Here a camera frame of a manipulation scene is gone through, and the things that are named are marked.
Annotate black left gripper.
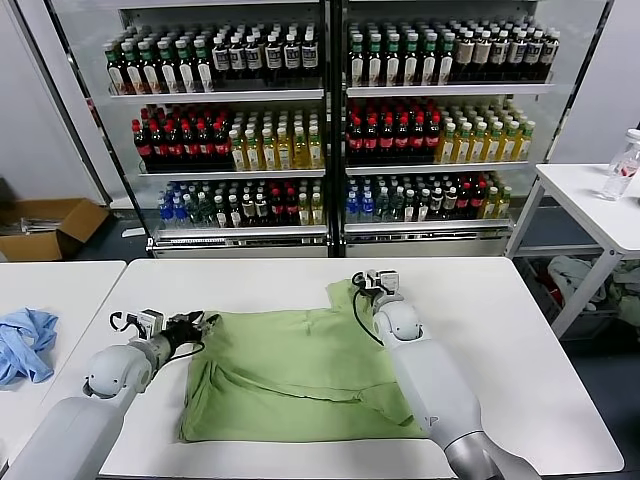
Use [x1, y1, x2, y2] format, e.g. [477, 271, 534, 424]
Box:
[163, 310, 222, 348]

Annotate light green t-shirt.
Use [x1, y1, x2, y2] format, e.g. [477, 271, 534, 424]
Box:
[178, 278, 436, 444]

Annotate small cola bottle red cap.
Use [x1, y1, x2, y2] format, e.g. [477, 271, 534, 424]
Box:
[469, 181, 485, 221]
[455, 182, 472, 221]
[268, 188, 285, 227]
[282, 187, 299, 227]

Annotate white rectangular table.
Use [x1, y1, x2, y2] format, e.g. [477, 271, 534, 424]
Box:
[0, 260, 127, 451]

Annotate open cardboard box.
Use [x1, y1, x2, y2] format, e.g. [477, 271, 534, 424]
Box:
[0, 197, 111, 263]

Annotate light blue crumpled garment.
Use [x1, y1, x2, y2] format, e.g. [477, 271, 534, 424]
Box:
[0, 307, 60, 391]

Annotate grey metal parts bundle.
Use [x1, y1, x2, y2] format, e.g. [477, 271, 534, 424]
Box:
[0, 214, 64, 236]

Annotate white beverage display shelf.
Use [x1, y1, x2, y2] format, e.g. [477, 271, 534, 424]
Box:
[12, 0, 335, 261]
[332, 0, 614, 259]

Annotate black bulky object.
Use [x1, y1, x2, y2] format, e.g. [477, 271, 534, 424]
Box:
[0, 178, 21, 220]

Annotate dark tea bottle green cap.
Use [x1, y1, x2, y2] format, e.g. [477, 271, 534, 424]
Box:
[365, 34, 384, 90]
[192, 40, 213, 95]
[156, 42, 178, 96]
[138, 43, 161, 96]
[401, 33, 420, 90]
[174, 41, 196, 96]
[383, 34, 402, 90]
[436, 33, 454, 88]
[419, 33, 438, 89]
[104, 44, 127, 97]
[348, 34, 366, 90]
[122, 44, 144, 97]

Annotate dark bottle navy label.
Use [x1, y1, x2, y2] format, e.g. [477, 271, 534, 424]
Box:
[263, 34, 282, 92]
[244, 35, 263, 93]
[300, 32, 319, 92]
[282, 33, 301, 92]
[227, 36, 246, 93]
[210, 36, 229, 93]

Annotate white crumpled garment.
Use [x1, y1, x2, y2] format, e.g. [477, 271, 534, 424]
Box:
[546, 255, 609, 307]

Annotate dark bottle beige label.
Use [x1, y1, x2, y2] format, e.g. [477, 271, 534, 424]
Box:
[472, 31, 491, 85]
[524, 31, 543, 84]
[506, 31, 526, 84]
[540, 30, 560, 83]
[454, 31, 474, 85]
[489, 31, 508, 85]

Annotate grey plastic laundry crate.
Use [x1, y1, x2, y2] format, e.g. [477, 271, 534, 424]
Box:
[514, 257, 624, 342]

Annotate white table grey legs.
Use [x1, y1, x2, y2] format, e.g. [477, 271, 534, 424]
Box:
[504, 163, 640, 341]

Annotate pale green crumpled garment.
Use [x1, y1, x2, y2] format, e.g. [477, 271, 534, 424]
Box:
[604, 259, 640, 346]

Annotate clear plastic water bottle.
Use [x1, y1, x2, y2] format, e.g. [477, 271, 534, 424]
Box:
[597, 128, 640, 202]

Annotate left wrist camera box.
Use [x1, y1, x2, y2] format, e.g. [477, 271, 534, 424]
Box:
[125, 309, 165, 342]

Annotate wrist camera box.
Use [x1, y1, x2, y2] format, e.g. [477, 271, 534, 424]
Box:
[125, 309, 165, 342]
[366, 269, 402, 295]

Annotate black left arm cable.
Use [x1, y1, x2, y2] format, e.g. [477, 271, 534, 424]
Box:
[109, 310, 207, 362]

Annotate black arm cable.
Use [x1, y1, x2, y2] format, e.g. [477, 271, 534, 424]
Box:
[109, 310, 207, 362]
[351, 271, 389, 347]

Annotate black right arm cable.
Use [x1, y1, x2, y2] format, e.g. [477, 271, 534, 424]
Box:
[351, 271, 389, 347]

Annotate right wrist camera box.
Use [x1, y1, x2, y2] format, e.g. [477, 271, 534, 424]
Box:
[366, 269, 402, 295]

